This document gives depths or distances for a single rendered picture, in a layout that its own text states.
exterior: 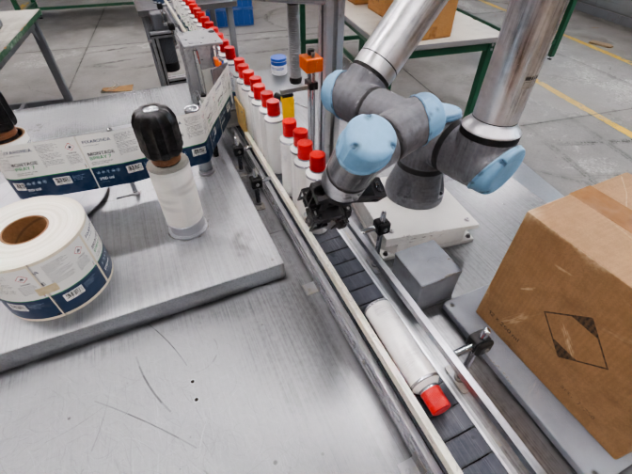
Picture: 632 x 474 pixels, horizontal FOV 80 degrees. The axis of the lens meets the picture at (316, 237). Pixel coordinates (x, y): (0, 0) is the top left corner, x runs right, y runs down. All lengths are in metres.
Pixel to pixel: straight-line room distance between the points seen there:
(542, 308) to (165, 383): 0.66
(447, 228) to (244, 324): 0.51
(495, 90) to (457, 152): 0.13
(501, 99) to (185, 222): 0.68
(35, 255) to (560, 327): 0.87
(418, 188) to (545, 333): 0.42
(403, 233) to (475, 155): 0.22
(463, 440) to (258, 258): 0.51
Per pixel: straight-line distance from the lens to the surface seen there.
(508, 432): 0.62
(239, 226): 0.92
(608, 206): 0.74
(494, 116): 0.81
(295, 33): 1.06
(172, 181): 0.82
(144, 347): 0.83
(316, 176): 0.78
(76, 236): 0.80
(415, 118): 0.60
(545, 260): 0.67
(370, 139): 0.52
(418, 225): 0.92
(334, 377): 0.74
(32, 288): 0.83
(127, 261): 0.92
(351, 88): 0.67
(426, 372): 0.65
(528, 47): 0.78
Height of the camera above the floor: 1.49
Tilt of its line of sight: 44 degrees down
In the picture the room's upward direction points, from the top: straight up
